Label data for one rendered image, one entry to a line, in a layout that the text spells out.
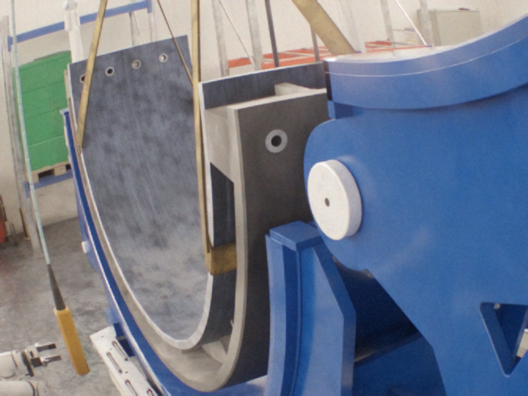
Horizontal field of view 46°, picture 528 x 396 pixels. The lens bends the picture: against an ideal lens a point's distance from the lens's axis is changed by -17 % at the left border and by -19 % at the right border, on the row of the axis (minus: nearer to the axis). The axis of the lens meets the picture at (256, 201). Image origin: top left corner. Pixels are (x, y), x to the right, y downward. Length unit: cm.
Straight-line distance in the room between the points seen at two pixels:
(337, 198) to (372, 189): 8
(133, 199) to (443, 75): 264
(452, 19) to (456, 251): 1036
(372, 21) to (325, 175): 974
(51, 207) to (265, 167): 785
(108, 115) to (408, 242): 260
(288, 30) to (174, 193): 687
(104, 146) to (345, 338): 231
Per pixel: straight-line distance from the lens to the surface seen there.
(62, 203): 926
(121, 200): 338
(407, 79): 95
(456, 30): 1136
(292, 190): 152
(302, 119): 148
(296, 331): 156
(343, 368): 144
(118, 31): 916
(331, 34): 203
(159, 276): 309
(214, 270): 178
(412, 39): 1035
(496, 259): 93
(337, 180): 118
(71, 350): 285
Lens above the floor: 261
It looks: 18 degrees down
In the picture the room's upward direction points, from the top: 8 degrees counter-clockwise
